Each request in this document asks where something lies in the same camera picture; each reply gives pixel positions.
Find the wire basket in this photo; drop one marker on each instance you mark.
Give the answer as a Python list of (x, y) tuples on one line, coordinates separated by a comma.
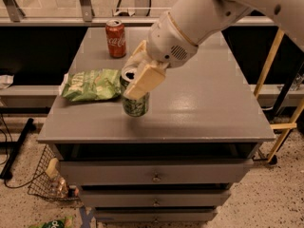
[(48, 184)]

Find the grey drawer cabinet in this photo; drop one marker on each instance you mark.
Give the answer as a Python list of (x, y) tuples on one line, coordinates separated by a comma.
[(204, 110)]

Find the black stand leg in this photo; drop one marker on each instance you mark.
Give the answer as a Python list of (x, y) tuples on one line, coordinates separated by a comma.
[(14, 149)]

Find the metal window rail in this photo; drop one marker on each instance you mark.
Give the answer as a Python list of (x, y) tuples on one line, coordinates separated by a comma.
[(88, 13)]

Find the green jalapeno chip bag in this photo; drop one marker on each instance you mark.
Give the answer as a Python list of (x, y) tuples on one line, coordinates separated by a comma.
[(93, 85)]

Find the green soda can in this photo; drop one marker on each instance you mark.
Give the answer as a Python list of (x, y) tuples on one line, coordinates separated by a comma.
[(133, 108)]

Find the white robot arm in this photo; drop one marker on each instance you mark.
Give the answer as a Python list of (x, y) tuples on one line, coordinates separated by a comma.
[(199, 19)]

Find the grey drawer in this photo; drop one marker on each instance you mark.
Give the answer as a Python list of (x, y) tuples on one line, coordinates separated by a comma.
[(154, 198), (151, 215), (154, 172)]

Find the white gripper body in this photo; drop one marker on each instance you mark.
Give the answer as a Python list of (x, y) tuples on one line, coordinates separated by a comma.
[(166, 42)]

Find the middle grey drawer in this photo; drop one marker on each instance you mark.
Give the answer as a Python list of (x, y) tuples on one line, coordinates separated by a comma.
[(154, 198)]

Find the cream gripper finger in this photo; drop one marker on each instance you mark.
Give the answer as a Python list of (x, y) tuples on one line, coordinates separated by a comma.
[(138, 59), (146, 79)]

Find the red Coca-Cola can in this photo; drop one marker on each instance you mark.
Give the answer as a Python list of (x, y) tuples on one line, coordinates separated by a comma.
[(115, 37)]

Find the top grey drawer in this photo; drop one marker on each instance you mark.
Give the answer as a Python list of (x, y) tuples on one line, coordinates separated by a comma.
[(154, 172)]

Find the bottom grey drawer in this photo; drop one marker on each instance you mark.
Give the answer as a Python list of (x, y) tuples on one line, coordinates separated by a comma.
[(151, 215)]

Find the green bag on floor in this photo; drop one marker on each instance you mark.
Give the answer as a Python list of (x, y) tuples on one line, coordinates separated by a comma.
[(66, 222)]

